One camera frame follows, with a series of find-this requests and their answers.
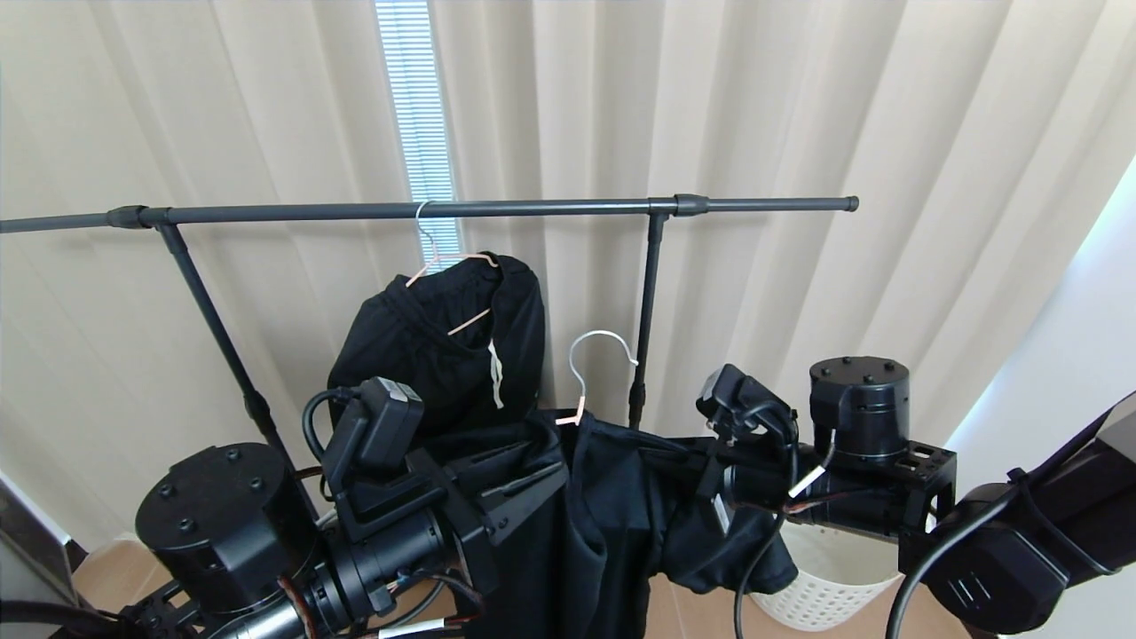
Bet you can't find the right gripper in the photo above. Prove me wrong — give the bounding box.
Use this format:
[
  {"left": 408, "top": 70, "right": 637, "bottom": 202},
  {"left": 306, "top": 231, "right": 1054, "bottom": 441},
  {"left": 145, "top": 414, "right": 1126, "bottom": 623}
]
[{"left": 701, "top": 439, "right": 835, "bottom": 535}]

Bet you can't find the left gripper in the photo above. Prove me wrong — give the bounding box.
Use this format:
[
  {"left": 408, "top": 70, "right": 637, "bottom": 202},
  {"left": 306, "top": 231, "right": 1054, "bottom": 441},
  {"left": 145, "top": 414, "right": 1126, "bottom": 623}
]
[{"left": 311, "top": 479, "right": 501, "bottom": 622}]

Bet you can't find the black garment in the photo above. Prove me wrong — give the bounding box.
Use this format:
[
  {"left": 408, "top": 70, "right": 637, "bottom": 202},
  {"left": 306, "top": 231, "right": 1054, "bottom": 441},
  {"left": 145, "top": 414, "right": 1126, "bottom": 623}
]
[
  {"left": 327, "top": 253, "right": 547, "bottom": 445},
  {"left": 417, "top": 410, "right": 800, "bottom": 639}
]

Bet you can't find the pink clothes hanger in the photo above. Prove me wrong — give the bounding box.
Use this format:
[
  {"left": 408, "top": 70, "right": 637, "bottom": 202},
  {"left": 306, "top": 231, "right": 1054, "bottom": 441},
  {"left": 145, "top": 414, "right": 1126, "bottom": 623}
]
[
  {"left": 555, "top": 330, "right": 640, "bottom": 429},
  {"left": 406, "top": 202, "right": 502, "bottom": 338}
]

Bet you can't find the white laundry basket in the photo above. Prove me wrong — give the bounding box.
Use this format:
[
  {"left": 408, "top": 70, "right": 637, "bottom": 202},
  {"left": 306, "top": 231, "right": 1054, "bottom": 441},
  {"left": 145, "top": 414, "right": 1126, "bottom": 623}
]
[{"left": 750, "top": 524, "right": 906, "bottom": 633}]

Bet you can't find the black clothes rack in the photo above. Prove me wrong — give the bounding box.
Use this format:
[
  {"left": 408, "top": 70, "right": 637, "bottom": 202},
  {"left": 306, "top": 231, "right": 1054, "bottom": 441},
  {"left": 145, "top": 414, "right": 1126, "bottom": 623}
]
[{"left": 0, "top": 195, "right": 860, "bottom": 507}]

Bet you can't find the window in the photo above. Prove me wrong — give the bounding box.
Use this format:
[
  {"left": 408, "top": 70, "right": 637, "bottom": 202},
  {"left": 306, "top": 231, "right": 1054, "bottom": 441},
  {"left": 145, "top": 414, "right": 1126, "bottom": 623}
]
[{"left": 373, "top": 0, "right": 462, "bottom": 267}]

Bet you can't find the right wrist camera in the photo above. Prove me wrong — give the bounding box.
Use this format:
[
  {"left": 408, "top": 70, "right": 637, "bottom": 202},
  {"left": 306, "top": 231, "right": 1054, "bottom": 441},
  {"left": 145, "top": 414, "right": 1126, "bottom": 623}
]
[{"left": 695, "top": 364, "right": 800, "bottom": 445}]

